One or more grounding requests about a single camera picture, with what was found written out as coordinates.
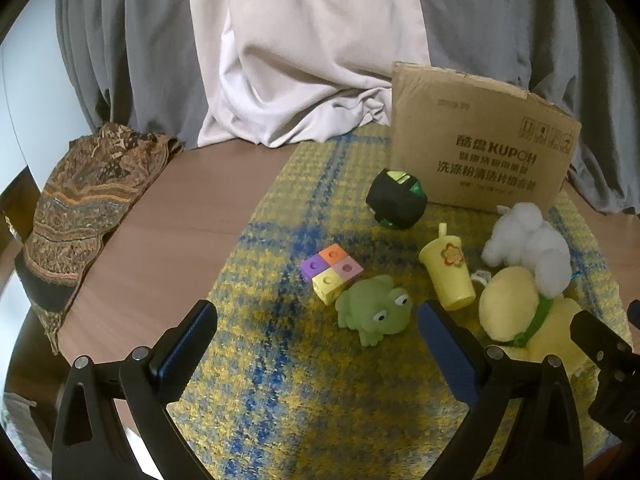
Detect grey curtain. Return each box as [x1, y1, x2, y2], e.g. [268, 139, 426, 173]
[54, 0, 232, 151]
[407, 0, 640, 217]

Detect colourful toy block cube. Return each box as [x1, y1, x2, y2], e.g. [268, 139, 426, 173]
[299, 243, 364, 306]

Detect yellow and blue woven mat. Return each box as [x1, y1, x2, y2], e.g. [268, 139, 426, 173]
[165, 125, 633, 480]

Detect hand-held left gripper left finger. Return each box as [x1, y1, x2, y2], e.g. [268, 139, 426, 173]
[51, 299, 219, 480]

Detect green ball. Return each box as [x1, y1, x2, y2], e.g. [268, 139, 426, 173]
[366, 169, 429, 231]

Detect green rubber frog toy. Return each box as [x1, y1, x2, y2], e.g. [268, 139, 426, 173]
[334, 275, 413, 347]

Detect white plush toy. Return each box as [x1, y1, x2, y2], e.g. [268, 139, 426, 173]
[481, 202, 572, 298]

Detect yellow plush duck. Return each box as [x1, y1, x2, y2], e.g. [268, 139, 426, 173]
[477, 266, 601, 378]

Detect brown cardboard box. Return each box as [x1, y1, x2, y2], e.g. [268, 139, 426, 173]
[390, 61, 582, 215]

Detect yellow toy cup with flower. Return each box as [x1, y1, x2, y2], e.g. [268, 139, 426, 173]
[418, 222, 476, 312]

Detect dark wooden chair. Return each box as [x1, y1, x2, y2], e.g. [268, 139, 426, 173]
[0, 162, 48, 261]

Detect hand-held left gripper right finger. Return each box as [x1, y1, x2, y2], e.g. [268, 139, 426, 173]
[417, 300, 586, 480]

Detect brown patterned cloth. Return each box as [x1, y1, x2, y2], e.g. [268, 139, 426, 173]
[14, 122, 186, 357]

